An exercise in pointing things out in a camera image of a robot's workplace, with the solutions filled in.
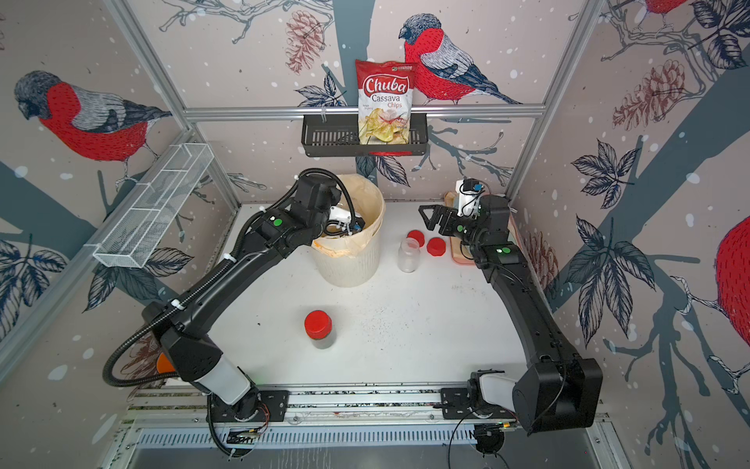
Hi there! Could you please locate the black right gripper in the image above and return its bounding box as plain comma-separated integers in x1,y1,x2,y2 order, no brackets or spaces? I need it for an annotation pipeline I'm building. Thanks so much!
418,206,486,250

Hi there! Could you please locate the red jar lid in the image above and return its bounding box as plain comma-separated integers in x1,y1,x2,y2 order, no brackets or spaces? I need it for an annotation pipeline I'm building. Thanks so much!
407,230,426,247
426,238,447,257

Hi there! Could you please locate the glass jar with tea leaves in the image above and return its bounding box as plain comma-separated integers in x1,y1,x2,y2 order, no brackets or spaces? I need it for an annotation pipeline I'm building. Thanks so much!
398,238,421,274

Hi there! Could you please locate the red-lidded glass jar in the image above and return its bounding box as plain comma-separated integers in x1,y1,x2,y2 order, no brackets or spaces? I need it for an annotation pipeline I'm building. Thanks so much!
304,310,336,349

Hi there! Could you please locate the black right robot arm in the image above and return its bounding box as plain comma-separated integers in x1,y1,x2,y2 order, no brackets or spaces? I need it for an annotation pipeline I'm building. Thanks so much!
419,195,604,434

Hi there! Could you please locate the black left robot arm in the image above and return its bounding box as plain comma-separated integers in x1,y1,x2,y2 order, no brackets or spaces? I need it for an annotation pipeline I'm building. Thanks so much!
143,168,350,421

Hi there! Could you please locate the pink plastic tray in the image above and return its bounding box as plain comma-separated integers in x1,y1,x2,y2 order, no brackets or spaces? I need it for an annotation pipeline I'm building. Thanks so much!
443,191,521,265

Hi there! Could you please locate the yellowish bin liner bag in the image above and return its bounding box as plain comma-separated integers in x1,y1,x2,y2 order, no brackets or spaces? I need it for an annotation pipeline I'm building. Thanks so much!
312,174,385,258

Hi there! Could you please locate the cream waste bin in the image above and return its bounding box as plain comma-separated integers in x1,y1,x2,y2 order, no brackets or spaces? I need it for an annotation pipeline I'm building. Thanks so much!
309,174,387,288

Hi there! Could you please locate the Chuba cassava chips bag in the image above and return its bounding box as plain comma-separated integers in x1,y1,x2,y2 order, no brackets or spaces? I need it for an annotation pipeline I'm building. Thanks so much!
355,61,416,145

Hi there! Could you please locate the orange cup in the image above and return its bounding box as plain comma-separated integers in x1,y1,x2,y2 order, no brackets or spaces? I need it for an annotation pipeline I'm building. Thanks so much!
156,353,176,374

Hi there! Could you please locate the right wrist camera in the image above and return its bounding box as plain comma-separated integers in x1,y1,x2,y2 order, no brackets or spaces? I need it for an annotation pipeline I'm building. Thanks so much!
454,178,486,217

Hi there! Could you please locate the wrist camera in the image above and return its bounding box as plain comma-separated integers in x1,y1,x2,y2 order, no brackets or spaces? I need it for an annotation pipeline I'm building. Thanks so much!
454,178,486,217
325,206,352,233

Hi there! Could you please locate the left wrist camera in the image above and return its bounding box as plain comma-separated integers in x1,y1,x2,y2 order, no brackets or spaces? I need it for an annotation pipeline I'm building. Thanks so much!
325,206,352,233

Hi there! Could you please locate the black wall basket shelf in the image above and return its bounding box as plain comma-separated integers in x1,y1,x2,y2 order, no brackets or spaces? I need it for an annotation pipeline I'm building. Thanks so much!
301,113,429,158

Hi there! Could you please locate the white wire mesh basket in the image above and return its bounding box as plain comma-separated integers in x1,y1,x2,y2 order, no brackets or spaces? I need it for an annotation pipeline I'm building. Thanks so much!
93,143,214,268

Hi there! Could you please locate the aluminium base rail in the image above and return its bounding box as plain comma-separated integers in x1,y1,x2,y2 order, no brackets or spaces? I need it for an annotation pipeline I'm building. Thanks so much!
110,383,611,453

